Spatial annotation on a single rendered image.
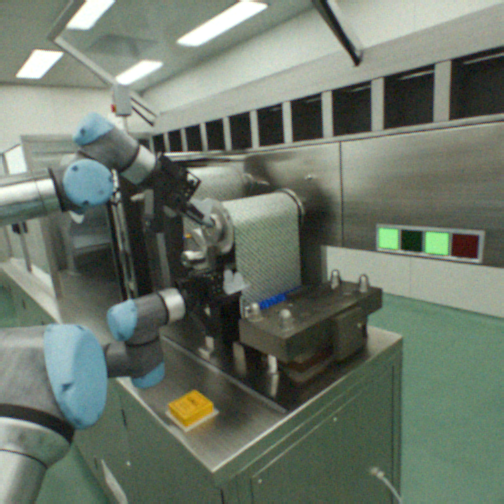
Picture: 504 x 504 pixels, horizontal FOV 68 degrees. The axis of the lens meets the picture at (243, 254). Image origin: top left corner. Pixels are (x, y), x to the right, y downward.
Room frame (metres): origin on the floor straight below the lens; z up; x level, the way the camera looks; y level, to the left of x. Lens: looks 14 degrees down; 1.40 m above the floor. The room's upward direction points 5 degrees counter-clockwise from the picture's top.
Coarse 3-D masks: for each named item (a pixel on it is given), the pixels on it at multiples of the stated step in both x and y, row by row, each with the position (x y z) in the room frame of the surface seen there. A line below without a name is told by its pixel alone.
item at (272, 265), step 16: (272, 240) 1.00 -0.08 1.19; (288, 240) 1.04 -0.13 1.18; (240, 256) 0.93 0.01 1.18; (256, 256) 0.96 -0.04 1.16; (272, 256) 1.00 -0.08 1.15; (288, 256) 1.04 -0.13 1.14; (240, 272) 0.92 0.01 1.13; (256, 272) 0.96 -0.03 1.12; (272, 272) 1.00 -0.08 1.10; (288, 272) 1.04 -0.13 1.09; (256, 288) 0.96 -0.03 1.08; (272, 288) 0.99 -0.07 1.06; (288, 288) 1.03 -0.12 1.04
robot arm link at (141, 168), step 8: (144, 152) 0.80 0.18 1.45; (136, 160) 0.78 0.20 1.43; (144, 160) 0.80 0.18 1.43; (152, 160) 0.81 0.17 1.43; (128, 168) 0.85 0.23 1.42; (136, 168) 0.79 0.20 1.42; (144, 168) 0.79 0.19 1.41; (152, 168) 0.81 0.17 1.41; (128, 176) 0.80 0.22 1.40; (136, 176) 0.80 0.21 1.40; (144, 176) 0.80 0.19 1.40
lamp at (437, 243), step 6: (426, 234) 0.86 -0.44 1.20; (432, 234) 0.85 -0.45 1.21; (438, 234) 0.84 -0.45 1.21; (444, 234) 0.83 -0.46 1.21; (426, 240) 0.86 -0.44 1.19; (432, 240) 0.85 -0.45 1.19; (438, 240) 0.84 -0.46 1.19; (444, 240) 0.83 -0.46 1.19; (426, 246) 0.86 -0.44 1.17; (432, 246) 0.85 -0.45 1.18; (438, 246) 0.84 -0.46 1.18; (444, 246) 0.83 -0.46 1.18; (432, 252) 0.85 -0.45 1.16; (438, 252) 0.84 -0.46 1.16; (444, 252) 0.83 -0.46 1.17
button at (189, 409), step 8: (192, 392) 0.73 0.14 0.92; (176, 400) 0.71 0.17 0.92; (184, 400) 0.71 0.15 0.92; (192, 400) 0.70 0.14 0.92; (200, 400) 0.70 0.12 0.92; (208, 400) 0.70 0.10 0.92; (176, 408) 0.68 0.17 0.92; (184, 408) 0.68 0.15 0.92; (192, 408) 0.68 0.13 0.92; (200, 408) 0.67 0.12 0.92; (208, 408) 0.68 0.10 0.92; (176, 416) 0.67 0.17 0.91; (184, 416) 0.65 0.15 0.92; (192, 416) 0.66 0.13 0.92; (200, 416) 0.67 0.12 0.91; (184, 424) 0.65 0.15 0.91
